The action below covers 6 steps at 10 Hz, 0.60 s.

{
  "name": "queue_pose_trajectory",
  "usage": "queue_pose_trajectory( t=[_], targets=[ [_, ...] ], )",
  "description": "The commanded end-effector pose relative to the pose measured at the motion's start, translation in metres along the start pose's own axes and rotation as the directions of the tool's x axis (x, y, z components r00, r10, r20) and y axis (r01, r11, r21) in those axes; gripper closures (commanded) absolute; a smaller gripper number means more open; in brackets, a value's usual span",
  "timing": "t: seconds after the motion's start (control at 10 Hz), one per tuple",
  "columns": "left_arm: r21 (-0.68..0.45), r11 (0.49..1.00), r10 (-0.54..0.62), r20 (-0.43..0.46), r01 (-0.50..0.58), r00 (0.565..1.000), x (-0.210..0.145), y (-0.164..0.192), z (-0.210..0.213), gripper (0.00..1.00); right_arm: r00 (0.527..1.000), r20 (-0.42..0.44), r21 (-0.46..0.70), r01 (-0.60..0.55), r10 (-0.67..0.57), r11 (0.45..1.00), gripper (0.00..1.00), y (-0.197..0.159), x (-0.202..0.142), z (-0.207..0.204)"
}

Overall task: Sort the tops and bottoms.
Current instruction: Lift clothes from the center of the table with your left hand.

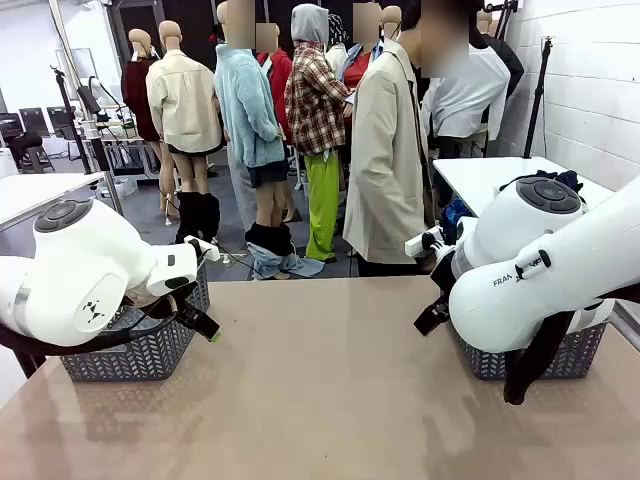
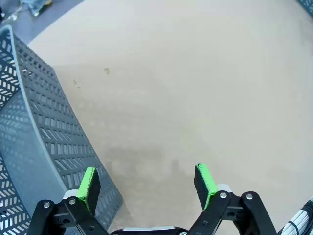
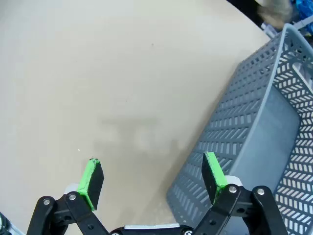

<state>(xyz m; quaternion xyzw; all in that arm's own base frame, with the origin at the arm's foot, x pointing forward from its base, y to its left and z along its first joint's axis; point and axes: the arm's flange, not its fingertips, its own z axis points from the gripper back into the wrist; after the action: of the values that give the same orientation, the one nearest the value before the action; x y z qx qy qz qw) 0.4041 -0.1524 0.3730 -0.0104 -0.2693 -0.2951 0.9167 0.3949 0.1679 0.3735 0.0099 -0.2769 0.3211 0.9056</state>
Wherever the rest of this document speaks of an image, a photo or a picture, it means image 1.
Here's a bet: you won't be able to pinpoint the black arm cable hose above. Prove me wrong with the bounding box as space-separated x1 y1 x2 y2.
0 294 181 357
503 289 640 406

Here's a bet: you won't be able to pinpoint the white rectangular table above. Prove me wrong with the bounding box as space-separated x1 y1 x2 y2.
432 156 616 236

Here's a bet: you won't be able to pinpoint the mannequin in plaid hooded shirt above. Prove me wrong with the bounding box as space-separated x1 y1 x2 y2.
284 3 354 264

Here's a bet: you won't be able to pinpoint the mannequin in cream jacket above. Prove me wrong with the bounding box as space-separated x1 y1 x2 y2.
145 20 225 201

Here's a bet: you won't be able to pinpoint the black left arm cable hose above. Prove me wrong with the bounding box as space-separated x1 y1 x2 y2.
0 294 181 357

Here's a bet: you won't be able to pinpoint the grey plastic woven basket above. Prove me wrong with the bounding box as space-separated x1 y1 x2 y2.
59 259 211 384
457 319 609 382

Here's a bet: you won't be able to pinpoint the mannequin in red hoodie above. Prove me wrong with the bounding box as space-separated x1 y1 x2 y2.
255 22 295 146

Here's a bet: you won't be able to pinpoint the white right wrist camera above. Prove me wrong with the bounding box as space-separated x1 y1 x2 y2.
404 225 457 259

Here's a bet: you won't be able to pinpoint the mannequin in light blue fleece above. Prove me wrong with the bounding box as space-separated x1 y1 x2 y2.
214 0 289 229

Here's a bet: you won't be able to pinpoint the black and denim trousers heap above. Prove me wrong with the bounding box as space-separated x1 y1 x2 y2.
244 223 325 280

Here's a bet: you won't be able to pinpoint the person in beige blazer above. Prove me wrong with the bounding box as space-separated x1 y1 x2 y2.
342 0 471 278

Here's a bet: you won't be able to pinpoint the white floor cable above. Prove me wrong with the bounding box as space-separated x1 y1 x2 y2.
209 242 261 274

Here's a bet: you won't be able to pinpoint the black monitor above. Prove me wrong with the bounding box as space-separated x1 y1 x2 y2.
46 106 77 140
18 107 51 137

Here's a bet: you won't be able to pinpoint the silver metal pole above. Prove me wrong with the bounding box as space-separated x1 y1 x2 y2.
82 119 125 216

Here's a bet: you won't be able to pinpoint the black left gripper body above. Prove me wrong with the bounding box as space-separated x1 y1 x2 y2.
172 294 212 335

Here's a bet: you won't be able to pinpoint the mannequin in white shirt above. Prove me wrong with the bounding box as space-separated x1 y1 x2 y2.
422 9 512 156

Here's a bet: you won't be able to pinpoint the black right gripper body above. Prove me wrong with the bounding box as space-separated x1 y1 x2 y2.
428 249 457 301

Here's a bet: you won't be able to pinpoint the dark brown post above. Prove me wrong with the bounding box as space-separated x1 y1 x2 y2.
9 349 49 380

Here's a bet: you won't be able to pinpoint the mannequin red top blue shirt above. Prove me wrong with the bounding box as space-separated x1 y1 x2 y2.
339 2 386 94

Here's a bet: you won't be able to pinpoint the black tripod stand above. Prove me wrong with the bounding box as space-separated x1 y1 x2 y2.
523 35 556 159

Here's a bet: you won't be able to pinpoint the mannequin in patterned dark hood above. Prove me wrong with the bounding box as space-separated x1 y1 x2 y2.
327 13 350 76

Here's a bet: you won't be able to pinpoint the blue bag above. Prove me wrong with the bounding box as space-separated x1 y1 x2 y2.
442 198 470 237

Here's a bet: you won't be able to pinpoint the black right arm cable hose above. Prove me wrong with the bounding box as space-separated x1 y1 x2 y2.
503 289 640 406

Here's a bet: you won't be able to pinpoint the black trousers at mannequin feet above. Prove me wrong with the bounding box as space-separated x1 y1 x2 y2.
174 191 222 247

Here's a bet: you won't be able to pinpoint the mannequin in dark red sweater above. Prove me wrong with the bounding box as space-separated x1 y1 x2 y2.
121 28 179 221

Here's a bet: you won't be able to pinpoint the black camera tripod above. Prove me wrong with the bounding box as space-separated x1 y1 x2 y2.
49 64 95 176

